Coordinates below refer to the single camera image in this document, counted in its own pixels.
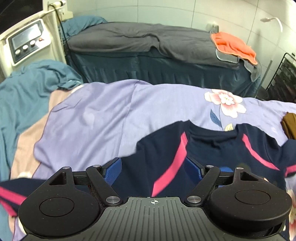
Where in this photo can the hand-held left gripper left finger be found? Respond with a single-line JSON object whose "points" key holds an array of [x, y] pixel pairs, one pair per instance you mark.
{"points": [[112, 170]]}

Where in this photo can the white machine with control panel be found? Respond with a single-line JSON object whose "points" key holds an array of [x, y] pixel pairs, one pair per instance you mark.
{"points": [[25, 44]]}

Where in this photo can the navy shirt with pink stripes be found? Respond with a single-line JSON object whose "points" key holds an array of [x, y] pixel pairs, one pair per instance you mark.
{"points": [[208, 143]]}

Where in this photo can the bed with dark teal skirt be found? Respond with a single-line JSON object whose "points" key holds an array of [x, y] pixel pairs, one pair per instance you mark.
{"points": [[150, 69]]}

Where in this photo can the teal pillow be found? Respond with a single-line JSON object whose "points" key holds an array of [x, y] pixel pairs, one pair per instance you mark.
{"points": [[81, 23]]}

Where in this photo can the teal blanket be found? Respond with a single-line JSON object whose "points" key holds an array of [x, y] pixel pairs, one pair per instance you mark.
{"points": [[23, 97]]}

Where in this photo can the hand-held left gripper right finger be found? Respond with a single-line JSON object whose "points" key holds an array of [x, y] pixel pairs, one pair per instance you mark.
{"points": [[193, 170]]}

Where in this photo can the white gooseneck lamp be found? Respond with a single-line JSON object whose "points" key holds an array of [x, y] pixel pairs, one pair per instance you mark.
{"points": [[278, 23]]}

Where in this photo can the orange towel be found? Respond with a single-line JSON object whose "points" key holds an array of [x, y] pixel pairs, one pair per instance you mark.
{"points": [[233, 45]]}

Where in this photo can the brown cloth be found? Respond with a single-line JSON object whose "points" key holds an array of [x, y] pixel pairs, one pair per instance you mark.
{"points": [[290, 125]]}

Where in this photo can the white wall socket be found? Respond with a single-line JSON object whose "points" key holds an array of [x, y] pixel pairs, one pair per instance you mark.
{"points": [[214, 27]]}

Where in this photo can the grey blanket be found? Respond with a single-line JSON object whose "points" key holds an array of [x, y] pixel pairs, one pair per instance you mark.
{"points": [[129, 37]]}

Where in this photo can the grey towel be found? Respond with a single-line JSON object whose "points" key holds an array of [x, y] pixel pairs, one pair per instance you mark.
{"points": [[251, 68]]}

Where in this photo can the purple floral bed sheet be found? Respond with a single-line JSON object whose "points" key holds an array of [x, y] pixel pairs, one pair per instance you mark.
{"points": [[104, 120]]}

